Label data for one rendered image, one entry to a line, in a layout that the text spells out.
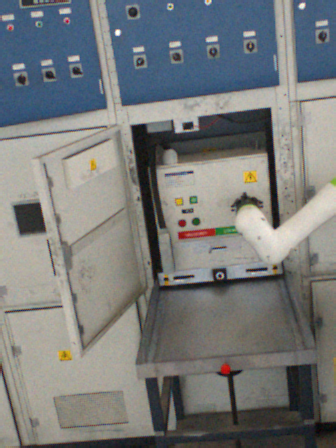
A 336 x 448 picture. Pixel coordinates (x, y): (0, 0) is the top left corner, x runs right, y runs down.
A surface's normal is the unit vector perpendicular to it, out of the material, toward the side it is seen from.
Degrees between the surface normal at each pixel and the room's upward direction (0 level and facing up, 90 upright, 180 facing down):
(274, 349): 0
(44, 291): 90
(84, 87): 90
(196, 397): 90
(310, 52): 90
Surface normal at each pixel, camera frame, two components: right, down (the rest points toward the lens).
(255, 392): -0.05, 0.35
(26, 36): 0.43, 0.25
